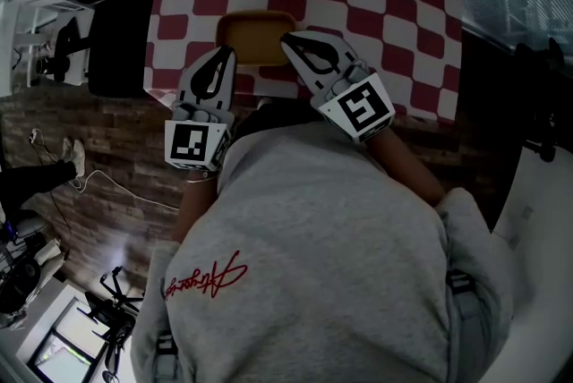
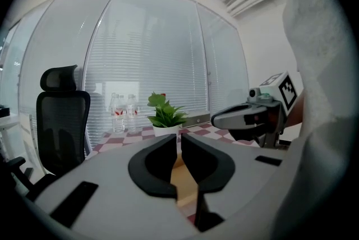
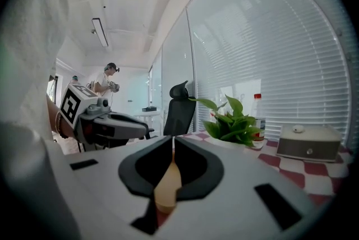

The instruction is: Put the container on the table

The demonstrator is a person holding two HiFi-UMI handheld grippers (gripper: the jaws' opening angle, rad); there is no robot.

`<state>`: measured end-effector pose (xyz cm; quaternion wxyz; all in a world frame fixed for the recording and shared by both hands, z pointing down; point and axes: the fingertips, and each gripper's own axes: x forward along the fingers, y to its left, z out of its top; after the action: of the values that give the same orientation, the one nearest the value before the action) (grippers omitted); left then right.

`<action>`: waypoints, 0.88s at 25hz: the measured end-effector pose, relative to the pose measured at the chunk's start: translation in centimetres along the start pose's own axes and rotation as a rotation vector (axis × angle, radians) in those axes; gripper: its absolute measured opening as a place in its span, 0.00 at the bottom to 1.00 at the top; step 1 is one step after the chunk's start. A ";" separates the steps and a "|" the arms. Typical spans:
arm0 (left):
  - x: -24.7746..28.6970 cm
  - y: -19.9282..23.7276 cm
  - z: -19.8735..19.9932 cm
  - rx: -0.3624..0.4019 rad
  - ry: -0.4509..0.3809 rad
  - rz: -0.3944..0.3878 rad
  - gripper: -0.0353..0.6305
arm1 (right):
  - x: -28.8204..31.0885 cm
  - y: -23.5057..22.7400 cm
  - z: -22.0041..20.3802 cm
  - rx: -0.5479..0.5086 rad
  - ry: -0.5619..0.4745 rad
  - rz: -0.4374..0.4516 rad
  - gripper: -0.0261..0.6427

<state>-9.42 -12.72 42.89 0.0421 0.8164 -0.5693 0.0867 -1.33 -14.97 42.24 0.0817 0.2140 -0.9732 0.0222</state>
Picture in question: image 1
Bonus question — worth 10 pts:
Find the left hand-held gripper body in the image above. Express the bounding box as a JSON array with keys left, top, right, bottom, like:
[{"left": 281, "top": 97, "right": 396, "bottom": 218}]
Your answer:
[{"left": 164, "top": 100, "right": 235, "bottom": 172}]

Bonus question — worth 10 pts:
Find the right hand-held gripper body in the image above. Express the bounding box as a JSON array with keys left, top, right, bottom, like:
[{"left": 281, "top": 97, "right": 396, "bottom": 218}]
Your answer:
[{"left": 310, "top": 62, "right": 396, "bottom": 144}]

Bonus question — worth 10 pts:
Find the brown plastic tray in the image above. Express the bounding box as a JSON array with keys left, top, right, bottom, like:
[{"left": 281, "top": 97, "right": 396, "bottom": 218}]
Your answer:
[{"left": 216, "top": 10, "right": 297, "bottom": 68}]

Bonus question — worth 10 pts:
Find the person's right forearm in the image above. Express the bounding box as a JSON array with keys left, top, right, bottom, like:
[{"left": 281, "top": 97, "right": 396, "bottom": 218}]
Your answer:
[{"left": 369, "top": 128, "right": 447, "bottom": 208}]

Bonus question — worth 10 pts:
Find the person's left forearm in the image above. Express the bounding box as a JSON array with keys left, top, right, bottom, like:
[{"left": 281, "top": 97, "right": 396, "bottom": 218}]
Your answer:
[{"left": 172, "top": 168, "right": 220, "bottom": 243}]

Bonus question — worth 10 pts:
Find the red white checkered tablecloth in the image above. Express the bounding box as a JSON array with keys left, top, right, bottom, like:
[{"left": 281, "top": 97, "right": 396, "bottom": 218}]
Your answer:
[{"left": 143, "top": 0, "right": 465, "bottom": 123}]

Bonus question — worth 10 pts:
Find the checkered cloth covered table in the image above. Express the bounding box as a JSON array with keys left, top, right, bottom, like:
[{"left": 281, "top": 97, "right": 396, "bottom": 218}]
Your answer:
[{"left": 143, "top": 0, "right": 465, "bottom": 123}]

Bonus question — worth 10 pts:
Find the person's grey sweatshirt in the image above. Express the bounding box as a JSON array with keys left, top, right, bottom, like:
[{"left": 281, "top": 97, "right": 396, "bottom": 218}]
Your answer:
[{"left": 129, "top": 121, "right": 514, "bottom": 383}]

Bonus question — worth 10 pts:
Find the white side desk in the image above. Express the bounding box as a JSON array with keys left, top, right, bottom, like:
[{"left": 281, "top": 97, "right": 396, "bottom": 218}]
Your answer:
[{"left": 0, "top": 0, "right": 95, "bottom": 98}]

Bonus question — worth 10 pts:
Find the black swivel chair star base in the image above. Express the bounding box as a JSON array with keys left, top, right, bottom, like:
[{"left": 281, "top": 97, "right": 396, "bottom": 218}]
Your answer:
[{"left": 82, "top": 267, "right": 147, "bottom": 383}]

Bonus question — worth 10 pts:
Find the white curved desk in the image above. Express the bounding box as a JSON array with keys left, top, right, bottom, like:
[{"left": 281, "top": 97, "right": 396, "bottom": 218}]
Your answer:
[{"left": 490, "top": 143, "right": 573, "bottom": 383}]

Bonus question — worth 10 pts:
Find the white floor cable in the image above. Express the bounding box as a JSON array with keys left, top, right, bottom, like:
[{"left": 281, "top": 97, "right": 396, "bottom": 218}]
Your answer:
[{"left": 73, "top": 168, "right": 180, "bottom": 208}]

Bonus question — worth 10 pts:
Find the grey harness strap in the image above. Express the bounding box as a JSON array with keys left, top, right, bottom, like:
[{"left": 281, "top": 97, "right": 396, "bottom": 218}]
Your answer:
[
  {"left": 154, "top": 329, "right": 180, "bottom": 383},
  {"left": 445, "top": 268, "right": 483, "bottom": 383}
]

